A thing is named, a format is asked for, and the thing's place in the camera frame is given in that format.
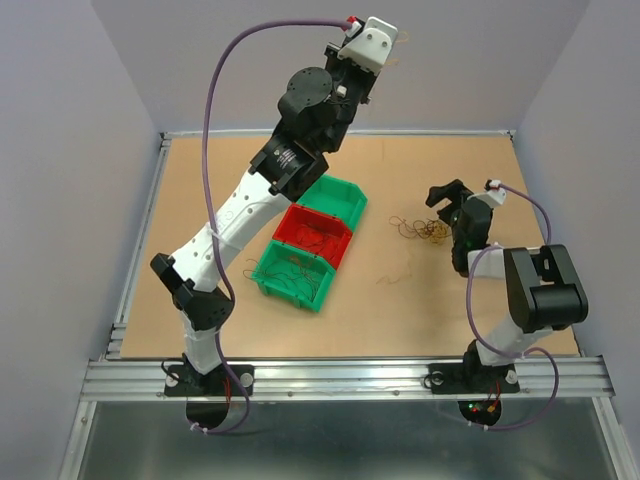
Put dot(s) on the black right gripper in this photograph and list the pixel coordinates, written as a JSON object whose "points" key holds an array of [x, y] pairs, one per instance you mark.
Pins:
{"points": [[454, 190]]}

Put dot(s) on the aluminium mounting rail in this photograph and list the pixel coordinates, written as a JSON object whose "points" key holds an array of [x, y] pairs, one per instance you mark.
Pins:
{"points": [[325, 380]]}

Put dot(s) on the far green plastic bin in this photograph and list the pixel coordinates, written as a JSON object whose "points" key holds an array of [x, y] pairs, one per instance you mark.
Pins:
{"points": [[336, 197]]}

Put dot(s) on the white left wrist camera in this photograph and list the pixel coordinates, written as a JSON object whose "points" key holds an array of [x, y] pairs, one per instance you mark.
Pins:
{"points": [[368, 44]]}

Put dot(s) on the near green plastic bin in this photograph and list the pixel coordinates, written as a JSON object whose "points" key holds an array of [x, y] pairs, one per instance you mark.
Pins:
{"points": [[293, 275]]}

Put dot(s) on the red plastic bin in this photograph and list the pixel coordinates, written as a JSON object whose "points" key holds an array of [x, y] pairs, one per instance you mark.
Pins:
{"points": [[315, 233]]}

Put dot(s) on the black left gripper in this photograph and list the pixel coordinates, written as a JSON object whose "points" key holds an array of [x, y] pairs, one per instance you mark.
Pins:
{"points": [[333, 61]]}

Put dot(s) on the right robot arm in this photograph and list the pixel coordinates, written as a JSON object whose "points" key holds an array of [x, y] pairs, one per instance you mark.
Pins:
{"points": [[543, 289]]}

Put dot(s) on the green plastic bin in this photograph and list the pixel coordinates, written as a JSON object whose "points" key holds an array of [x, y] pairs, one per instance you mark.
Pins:
{"points": [[293, 275], [336, 197]]}

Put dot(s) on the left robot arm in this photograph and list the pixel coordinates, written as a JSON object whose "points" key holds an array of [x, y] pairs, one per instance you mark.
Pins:
{"points": [[316, 109]]}

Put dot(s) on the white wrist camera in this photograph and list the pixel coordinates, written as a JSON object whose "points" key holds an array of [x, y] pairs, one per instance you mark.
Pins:
{"points": [[494, 194], [368, 44]]}

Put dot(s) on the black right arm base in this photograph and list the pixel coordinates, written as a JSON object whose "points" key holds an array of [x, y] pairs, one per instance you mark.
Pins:
{"points": [[445, 378]]}

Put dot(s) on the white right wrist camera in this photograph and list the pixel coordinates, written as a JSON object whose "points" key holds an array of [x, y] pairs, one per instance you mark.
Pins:
{"points": [[494, 194]]}

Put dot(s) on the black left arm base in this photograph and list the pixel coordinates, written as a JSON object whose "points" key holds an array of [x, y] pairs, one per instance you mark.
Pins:
{"points": [[182, 381]]}

